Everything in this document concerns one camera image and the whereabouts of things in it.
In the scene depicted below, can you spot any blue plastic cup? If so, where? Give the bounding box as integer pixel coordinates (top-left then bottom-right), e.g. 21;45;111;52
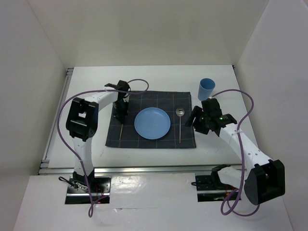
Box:
198;78;216;101

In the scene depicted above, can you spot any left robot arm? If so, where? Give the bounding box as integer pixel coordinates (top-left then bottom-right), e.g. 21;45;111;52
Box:
66;80;130;192

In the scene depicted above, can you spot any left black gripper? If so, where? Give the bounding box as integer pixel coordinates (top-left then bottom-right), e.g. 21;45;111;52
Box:
113;100;128;124

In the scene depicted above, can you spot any silver metal spoon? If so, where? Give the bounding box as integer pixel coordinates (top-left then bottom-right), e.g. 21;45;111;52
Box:
176;107;185;143

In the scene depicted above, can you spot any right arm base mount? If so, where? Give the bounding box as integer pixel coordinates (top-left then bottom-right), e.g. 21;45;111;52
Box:
191;175;235;202

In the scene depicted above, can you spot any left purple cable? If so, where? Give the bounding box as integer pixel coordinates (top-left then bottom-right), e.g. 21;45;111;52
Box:
57;78;150;218

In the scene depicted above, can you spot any blue plastic plate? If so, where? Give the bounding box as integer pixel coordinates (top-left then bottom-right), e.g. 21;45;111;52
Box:
134;107;171;140

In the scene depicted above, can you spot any aluminium table rail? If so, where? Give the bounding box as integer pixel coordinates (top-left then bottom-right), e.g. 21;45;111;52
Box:
38;164;217;176

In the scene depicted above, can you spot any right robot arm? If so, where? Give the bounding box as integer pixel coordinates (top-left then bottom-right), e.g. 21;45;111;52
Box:
185;98;285;205

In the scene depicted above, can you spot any dark grey checked cloth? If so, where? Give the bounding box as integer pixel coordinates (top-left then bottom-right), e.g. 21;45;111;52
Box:
105;91;196;149

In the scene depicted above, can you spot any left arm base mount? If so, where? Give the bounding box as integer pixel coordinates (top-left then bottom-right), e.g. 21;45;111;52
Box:
58;177;111;205

